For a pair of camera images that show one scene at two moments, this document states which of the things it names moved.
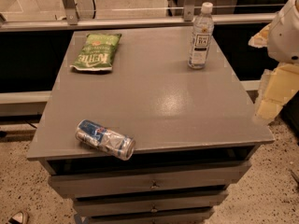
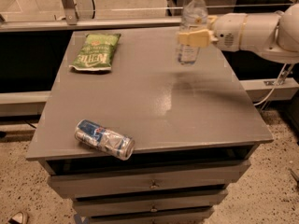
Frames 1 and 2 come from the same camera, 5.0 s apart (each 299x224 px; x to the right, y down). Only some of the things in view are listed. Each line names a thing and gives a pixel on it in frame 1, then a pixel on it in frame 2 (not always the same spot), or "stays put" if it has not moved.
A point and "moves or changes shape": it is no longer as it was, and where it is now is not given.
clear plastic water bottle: x=202 y=37 moves or changes shape
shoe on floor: x=20 y=217 stays put
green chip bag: x=97 y=51 stays put
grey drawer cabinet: x=193 y=130 stays put
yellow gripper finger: x=277 y=86 -> x=198 y=38
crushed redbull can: x=120 y=145 stays put
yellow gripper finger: x=261 y=38 -> x=212 y=19
